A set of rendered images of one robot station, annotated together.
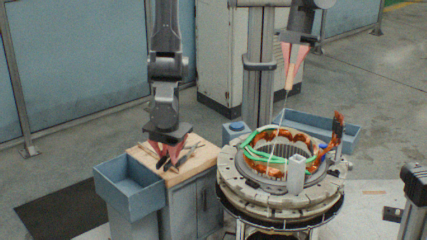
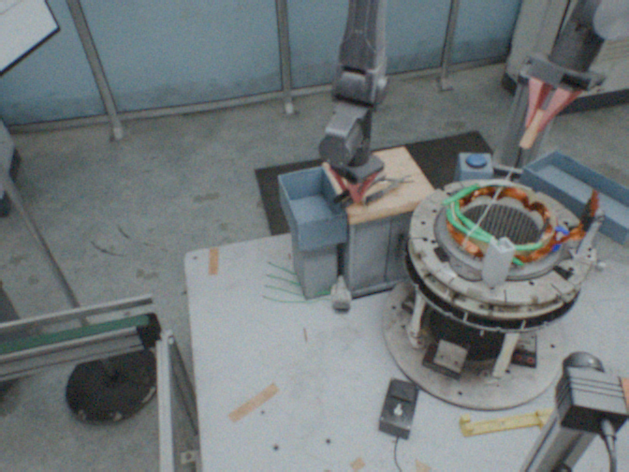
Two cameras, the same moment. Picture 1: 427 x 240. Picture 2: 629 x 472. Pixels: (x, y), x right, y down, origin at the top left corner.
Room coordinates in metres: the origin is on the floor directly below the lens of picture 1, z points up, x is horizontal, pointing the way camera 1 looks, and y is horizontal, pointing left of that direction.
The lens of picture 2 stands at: (0.21, -0.19, 1.83)
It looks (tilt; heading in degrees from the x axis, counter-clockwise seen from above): 45 degrees down; 27
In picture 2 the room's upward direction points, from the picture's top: 2 degrees counter-clockwise
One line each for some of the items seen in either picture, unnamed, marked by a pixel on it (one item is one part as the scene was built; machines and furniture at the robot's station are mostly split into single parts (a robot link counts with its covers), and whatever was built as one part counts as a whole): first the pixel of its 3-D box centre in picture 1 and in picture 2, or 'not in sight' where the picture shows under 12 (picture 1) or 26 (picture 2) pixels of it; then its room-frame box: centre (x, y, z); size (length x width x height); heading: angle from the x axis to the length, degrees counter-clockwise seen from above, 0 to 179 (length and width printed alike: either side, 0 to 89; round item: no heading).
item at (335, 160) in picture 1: (338, 142); (587, 233); (1.01, -0.30, 1.15); 0.03 x 0.02 x 0.12; 128
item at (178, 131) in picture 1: (167, 119); (354, 149); (0.96, 0.11, 1.24); 0.10 x 0.07 x 0.07; 64
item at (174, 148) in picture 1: (169, 145); (354, 180); (0.96, 0.11, 1.17); 0.07 x 0.07 x 0.09; 64
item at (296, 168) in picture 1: (296, 174); (498, 263); (0.89, -0.18, 1.14); 0.03 x 0.03 x 0.09; 46
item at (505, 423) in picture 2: not in sight; (519, 420); (0.83, -0.30, 0.80); 0.22 x 0.04 x 0.03; 123
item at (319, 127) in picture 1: (311, 163); (567, 233); (1.26, -0.30, 0.92); 0.25 x 0.11 x 0.28; 61
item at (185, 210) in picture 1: (178, 196); (374, 229); (1.10, 0.11, 0.91); 0.19 x 0.19 x 0.26; 42
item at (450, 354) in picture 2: not in sight; (451, 352); (0.89, -0.15, 0.85); 0.06 x 0.04 x 0.05; 88
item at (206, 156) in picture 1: (175, 154); (378, 183); (1.11, 0.11, 1.05); 0.20 x 0.19 x 0.02; 132
